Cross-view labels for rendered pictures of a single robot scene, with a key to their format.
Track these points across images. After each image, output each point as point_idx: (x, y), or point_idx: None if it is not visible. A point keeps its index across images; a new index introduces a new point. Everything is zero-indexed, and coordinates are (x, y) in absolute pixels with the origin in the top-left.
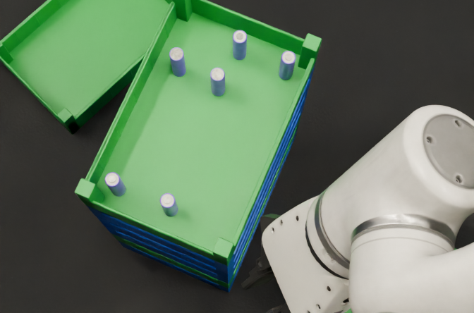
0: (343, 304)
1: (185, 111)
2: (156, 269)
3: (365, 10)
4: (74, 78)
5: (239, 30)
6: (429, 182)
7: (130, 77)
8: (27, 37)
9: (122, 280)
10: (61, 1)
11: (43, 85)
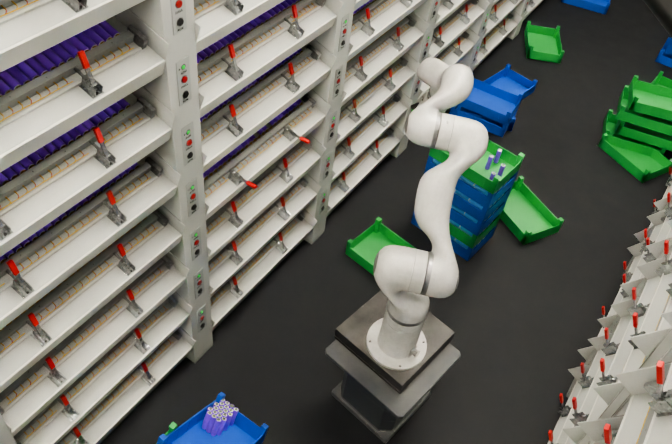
0: (421, 98)
1: (481, 159)
2: None
3: (521, 304)
4: (505, 204)
5: (505, 165)
6: (450, 65)
7: (502, 217)
8: (525, 196)
9: None
10: (538, 206)
11: None
